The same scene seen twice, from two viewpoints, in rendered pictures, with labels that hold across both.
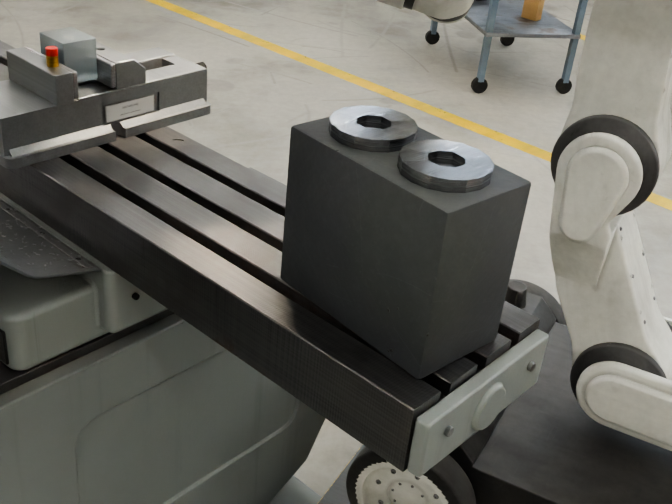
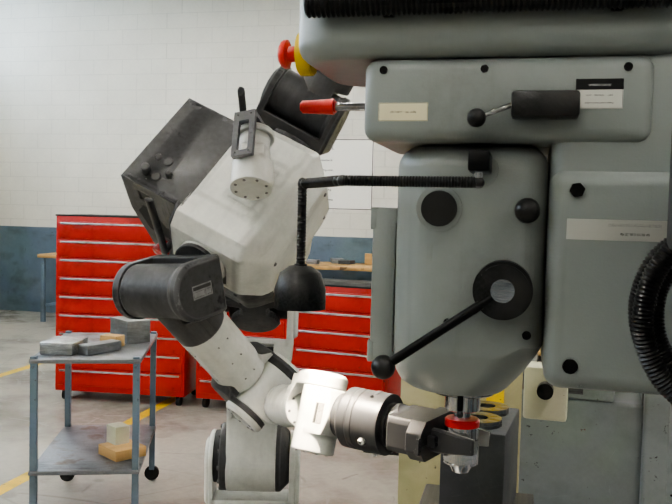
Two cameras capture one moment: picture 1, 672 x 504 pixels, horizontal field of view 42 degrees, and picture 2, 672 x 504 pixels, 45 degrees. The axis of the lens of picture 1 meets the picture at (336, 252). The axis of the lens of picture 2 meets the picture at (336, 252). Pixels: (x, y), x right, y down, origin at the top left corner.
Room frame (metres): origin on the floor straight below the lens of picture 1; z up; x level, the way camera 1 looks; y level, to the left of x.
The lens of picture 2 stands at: (1.76, 1.22, 1.55)
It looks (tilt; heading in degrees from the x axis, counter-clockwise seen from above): 3 degrees down; 244
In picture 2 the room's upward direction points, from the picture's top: 1 degrees clockwise
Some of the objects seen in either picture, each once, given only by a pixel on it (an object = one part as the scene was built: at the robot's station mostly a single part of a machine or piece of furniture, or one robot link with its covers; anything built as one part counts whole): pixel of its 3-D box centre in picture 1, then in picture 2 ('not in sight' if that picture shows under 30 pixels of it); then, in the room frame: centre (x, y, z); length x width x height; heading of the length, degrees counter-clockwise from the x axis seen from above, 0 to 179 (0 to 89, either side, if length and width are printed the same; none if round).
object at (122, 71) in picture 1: (103, 61); not in sight; (1.23, 0.37, 1.04); 0.12 x 0.06 x 0.04; 50
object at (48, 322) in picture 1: (113, 233); not in sight; (1.13, 0.33, 0.81); 0.50 x 0.35 x 0.12; 141
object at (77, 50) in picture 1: (68, 55); not in sight; (1.18, 0.40, 1.06); 0.06 x 0.05 x 0.06; 50
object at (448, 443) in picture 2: not in sight; (450, 444); (1.15, 0.35, 1.24); 0.06 x 0.02 x 0.03; 121
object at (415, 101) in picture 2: not in sight; (505, 111); (1.09, 0.36, 1.68); 0.34 x 0.24 x 0.10; 141
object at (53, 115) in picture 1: (89, 87); not in sight; (1.21, 0.38, 1.01); 0.35 x 0.15 x 0.11; 140
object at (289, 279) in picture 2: not in sight; (300, 286); (1.31, 0.20, 1.44); 0.07 x 0.07 x 0.06
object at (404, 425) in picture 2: not in sight; (401, 428); (1.17, 0.26, 1.24); 0.13 x 0.12 x 0.10; 31
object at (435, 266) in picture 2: not in sight; (470, 269); (1.12, 0.34, 1.47); 0.21 x 0.19 x 0.32; 51
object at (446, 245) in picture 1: (396, 228); (480, 460); (0.80, -0.06, 1.05); 0.22 x 0.12 x 0.20; 44
